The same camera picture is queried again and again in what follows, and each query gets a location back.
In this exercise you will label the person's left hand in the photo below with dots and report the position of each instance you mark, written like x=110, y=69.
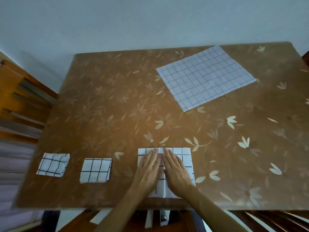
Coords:
x=147, y=176

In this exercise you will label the person's right hand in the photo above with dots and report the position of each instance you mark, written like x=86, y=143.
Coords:
x=177, y=175

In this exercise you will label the grid cloth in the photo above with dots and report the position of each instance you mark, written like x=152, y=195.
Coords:
x=53, y=165
x=96, y=171
x=187, y=157
x=205, y=77

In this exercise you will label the person's right forearm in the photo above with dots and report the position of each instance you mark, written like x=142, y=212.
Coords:
x=214, y=212

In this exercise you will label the person's left forearm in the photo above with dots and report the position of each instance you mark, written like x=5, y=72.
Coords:
x=120, y=215

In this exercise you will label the brown floral table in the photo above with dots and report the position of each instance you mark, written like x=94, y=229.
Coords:
x=108, y=106

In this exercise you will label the orange wooden chair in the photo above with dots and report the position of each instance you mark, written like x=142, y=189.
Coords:
x=272, y=221
x=9, y=99
x=77, y=222

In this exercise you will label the wooden shelf cabinet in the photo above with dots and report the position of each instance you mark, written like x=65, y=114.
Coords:
x=14, y=181

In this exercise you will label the wooden chair right far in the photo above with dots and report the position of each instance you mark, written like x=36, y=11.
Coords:
x=306, y=59

